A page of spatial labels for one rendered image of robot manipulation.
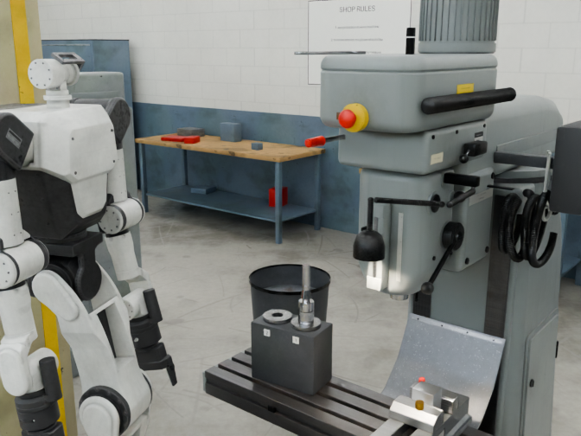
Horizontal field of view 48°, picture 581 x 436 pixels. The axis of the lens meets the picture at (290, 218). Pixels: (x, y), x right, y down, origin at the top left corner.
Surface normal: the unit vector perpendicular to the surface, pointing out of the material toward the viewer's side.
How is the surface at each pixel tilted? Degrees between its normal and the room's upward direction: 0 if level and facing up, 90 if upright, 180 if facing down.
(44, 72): 90
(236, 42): 90
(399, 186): 90
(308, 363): 90
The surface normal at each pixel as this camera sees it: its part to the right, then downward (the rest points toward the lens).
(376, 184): -0.62, 0.20
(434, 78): 0.78, 0.16
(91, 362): -0.29, 0.24
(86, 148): 0.96, 0.07
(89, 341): -0.22, 0.63
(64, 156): 0.48, 0.14
